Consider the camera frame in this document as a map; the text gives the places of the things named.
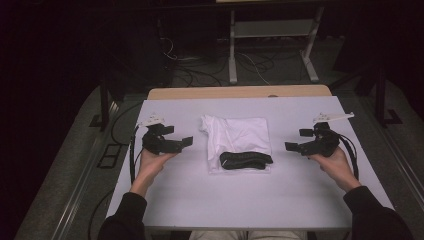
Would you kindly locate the black metal stand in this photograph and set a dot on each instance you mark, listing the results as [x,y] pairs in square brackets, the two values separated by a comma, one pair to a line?
[104,106]
[381,96]

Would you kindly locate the white metal stand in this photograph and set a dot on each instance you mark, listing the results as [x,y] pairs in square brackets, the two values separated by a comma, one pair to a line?
[273,28]

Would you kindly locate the wooden table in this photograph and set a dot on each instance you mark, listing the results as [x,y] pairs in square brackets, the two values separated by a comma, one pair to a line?
[206,92]

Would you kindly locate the person's left hand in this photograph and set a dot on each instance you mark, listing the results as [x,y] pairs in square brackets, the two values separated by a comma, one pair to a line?
[151,165]

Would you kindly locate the white shorts with black waistband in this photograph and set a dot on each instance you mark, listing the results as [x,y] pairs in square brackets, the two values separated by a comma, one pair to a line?
[240,133]

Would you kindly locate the black floor frame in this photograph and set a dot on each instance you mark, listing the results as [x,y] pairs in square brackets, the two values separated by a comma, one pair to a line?
[111,156]

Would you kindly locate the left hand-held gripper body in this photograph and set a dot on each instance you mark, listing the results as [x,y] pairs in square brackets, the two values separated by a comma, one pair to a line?
[158,143]

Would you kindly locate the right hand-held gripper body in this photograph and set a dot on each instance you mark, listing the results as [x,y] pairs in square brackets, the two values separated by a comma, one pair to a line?
[321,143]

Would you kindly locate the person's right hand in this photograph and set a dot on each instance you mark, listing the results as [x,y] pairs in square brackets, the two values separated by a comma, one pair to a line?
[336,166]

